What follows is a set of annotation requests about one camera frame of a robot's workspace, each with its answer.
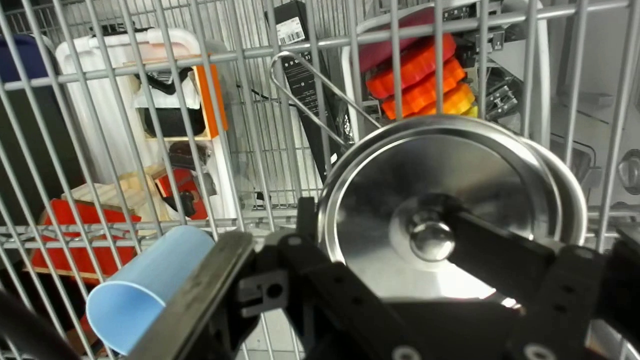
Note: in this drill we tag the silver pot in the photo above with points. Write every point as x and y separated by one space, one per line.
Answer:
575 201

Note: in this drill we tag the small red item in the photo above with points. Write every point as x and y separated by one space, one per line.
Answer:
81 232

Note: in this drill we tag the rainbow coloured stacking toy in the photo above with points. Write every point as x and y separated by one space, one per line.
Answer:
420 77

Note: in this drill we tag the silver pot lid with knob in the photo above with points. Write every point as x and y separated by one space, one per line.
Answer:
427 172

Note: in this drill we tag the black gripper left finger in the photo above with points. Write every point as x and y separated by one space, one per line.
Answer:
200 300

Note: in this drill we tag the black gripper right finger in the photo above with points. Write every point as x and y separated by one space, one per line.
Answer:
616 287

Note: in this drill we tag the black remote-like device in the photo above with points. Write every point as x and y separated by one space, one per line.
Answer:
302 86

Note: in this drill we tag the white container with orange side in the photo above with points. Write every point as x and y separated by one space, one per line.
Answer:
106 112

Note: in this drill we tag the light blue plastic cup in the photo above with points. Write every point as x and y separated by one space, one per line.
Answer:
143 290

